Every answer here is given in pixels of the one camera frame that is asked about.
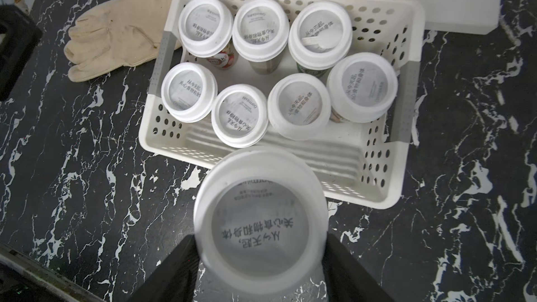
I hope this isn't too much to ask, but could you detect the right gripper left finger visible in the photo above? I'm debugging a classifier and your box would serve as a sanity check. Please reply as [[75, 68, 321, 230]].
[[129, 234, 200, 301]]

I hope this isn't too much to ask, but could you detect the yogurt cup front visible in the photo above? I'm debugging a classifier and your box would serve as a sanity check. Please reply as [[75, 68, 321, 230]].
[[268, 73, 331, 141], [326, 53, 398, 123], [211, 84, 269, 148], [193, 146, 329, 298]]

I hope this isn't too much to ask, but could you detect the yogurt cup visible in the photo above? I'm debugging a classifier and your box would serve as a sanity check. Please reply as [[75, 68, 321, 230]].
[[161, 62, 218, 123], [268, 73, 331, 141], [178, 0, 238, 70], [288, 1, 352, 78], [211, 84, 269, 148], [193, 146, 329, 298], [232, 0, 290, 75], [326, 53, 398, 123]]

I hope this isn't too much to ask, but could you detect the yogurt cup back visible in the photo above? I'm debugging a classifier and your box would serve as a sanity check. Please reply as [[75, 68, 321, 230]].
[[161, 62, 218, 123], [232, 0, 290, 75], [178, 0, 238, 70], [288, 1, 352, 78]]

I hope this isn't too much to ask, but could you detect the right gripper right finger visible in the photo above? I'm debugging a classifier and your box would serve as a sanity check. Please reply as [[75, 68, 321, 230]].
[[322, 233, 394, 302]]

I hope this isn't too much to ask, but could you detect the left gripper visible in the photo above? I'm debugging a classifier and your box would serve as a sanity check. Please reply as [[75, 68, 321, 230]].
[[1, 5, 43, 102]]

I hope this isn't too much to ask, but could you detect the beige work glove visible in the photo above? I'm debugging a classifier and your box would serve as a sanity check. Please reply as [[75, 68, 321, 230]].
[[64, 0, 172, 82]]

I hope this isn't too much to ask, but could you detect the white plastic basket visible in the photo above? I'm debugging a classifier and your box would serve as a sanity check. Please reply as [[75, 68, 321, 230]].
[[138, 0, 425, 209]]

